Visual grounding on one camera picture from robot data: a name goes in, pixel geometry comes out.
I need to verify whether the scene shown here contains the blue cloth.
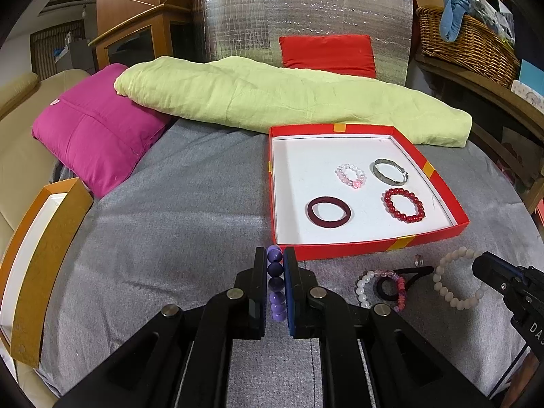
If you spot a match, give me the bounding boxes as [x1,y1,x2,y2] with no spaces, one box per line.
[440,0,479,43]

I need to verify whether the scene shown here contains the silver insulation panel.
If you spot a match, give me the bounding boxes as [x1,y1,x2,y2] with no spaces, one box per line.
[191,0,415,86]

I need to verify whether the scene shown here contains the white and pink crystal bracelet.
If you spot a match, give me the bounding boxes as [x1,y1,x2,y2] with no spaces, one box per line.
[356,269,397,309]

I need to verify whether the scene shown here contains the purple bead bracelet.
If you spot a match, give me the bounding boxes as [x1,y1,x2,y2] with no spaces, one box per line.
[267,245,287,323]

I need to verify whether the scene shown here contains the red cardboard box lid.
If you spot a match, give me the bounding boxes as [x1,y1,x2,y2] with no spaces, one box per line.
[268,123,471,261]

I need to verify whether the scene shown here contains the red cushion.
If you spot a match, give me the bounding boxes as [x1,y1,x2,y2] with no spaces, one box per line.
[279,34,377,79]

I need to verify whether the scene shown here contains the silver bangle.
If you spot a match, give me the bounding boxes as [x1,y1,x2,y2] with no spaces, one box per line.
[372,158,410,185]

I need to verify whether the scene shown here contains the white bead bracelet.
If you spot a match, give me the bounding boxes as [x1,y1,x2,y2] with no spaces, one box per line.
[432,248,490,311]

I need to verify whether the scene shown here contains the wooden shelf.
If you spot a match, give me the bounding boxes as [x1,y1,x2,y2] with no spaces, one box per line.
[414,53,544,213]

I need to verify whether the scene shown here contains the pink flower bead bracelet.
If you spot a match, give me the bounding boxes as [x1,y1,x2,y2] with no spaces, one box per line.
[336,163,367,189]

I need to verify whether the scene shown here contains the wicker basket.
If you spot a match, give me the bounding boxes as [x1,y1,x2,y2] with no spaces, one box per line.
[415,6,521,90]

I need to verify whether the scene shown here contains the low wooden glass cabinet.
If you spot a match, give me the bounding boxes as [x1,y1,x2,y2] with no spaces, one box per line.
[88,3,200,71]

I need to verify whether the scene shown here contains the black cable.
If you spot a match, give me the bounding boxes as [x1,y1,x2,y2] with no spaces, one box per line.
[489,346,530,397]

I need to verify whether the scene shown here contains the red bead bracelet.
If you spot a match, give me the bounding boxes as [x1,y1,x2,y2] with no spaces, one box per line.
[383,187,426,224]

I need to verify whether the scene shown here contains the magenta pillow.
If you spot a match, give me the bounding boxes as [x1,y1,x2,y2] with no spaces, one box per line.
[32,63,173,199]

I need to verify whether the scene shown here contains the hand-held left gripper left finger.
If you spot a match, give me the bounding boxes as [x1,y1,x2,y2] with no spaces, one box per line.
[55,246,268,408]

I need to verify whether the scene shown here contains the orange cardboard box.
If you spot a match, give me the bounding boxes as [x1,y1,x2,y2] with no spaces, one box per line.
[0,177,94,368]

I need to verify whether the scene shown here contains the black hair tie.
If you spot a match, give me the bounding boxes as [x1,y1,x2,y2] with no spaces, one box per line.
[376,266,435,302]

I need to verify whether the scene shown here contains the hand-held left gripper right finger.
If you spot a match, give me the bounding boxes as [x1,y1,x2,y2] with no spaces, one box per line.
[284,246,494,408]

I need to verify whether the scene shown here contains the light green folded blanket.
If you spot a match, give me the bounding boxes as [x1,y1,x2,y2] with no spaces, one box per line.
[114,55,473,149]

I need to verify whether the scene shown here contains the dark red ring bangle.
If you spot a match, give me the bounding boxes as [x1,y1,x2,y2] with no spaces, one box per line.
[306,196,353,226]

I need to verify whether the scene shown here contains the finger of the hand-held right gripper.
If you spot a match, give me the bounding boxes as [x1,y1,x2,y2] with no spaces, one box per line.
[472,251,520,303]

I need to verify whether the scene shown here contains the beige leather sofa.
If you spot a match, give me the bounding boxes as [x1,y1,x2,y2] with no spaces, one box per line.
[0,68,92,264]

